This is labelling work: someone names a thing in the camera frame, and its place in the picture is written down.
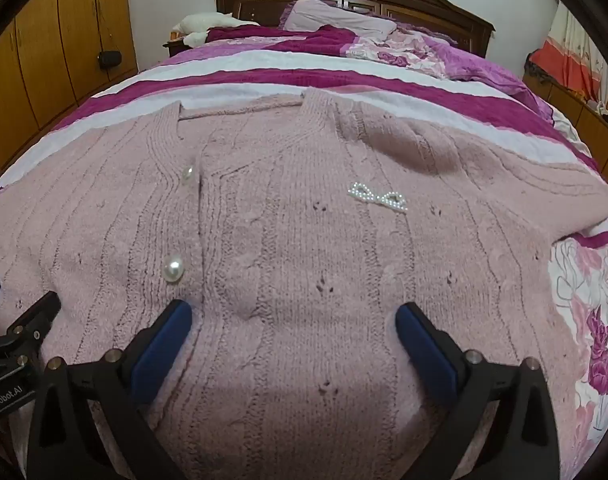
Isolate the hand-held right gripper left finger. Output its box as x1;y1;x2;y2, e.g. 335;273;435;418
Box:
28;299;193;480

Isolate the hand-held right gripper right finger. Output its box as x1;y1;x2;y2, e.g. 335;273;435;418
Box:
394;302;560;480

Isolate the pink knitted cardigan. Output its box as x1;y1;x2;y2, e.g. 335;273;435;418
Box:
0;87;608;480

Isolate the wooden wardrobe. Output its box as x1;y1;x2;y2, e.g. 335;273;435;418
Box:
0;0;138;201

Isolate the low wooden cabinet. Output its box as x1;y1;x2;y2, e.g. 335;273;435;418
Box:
523;62;608;186

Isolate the floral striped bedspread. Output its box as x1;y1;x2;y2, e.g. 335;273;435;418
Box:
0;42;608;466

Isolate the dark wooden nightstand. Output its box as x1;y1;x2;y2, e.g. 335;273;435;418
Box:
163;37;191;59

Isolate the crumpled purple quilt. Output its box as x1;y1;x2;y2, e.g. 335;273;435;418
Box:
206;25;555;126

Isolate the white pillow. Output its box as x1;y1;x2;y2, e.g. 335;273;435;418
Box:
173;11;259;47

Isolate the white and red curtain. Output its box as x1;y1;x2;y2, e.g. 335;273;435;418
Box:
526;2;608;107

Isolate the dark wooden headboard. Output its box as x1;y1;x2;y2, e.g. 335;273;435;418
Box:
211;0;496;58

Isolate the purple pillow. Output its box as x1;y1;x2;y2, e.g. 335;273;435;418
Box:
279;0;397;37

